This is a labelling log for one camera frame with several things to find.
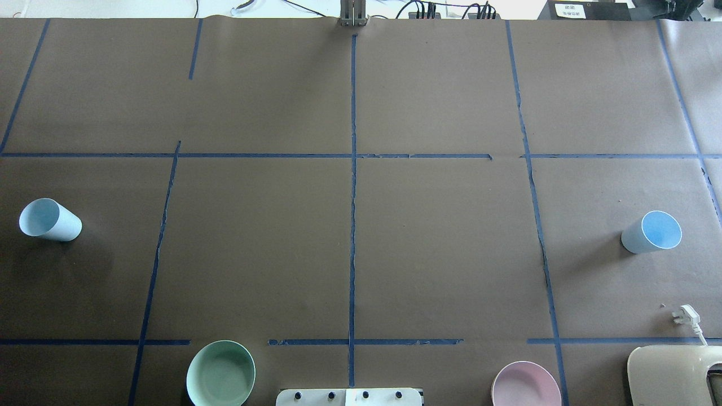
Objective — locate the cream toaster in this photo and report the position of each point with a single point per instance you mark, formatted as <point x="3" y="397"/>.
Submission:
<point x="674" y="375"/>

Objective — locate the white power plug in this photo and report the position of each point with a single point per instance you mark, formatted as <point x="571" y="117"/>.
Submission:
<point x="685" y="314"/>

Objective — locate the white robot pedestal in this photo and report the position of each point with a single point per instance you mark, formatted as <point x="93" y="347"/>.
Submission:
<point x="352" y="396"/>

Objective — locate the aluminium frame post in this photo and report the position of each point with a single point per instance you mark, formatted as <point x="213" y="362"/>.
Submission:
<point x="353" y="13"/>

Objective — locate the black labelled box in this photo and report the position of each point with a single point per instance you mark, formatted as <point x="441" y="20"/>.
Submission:
<point x="585" y="10"/>

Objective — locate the black power strip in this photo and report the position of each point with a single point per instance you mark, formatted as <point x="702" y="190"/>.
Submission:
<point x="424" y="11"/>
<point x="480" y="11"/>

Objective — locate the green bowl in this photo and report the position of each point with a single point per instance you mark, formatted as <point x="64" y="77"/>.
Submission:
<point x="221" y="373"/>

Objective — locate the blue cup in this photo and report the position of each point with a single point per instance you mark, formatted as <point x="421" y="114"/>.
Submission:
<point x="47" y="219"/>
<point x="655" y="231"/>

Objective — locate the pink bowl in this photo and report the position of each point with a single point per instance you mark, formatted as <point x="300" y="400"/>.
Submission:
<point x="525" y="383"/>

